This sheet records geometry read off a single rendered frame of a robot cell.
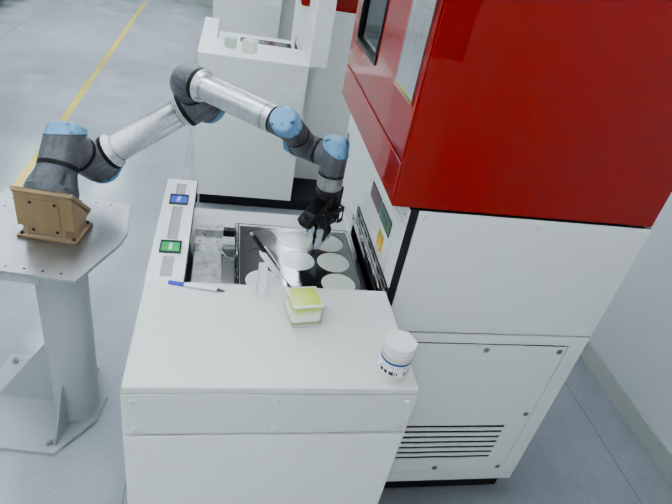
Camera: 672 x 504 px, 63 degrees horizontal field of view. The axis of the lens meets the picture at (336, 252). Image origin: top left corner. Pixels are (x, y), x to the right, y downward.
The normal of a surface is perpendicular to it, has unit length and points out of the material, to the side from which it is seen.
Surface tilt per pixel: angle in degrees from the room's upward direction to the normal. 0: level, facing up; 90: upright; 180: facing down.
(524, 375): 90
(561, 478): 0
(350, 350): 0
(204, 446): 90
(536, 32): 90
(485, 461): 90
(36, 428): 0
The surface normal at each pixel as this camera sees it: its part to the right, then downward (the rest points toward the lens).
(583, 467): 0.17, -0.82
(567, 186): 0.14, 0.57
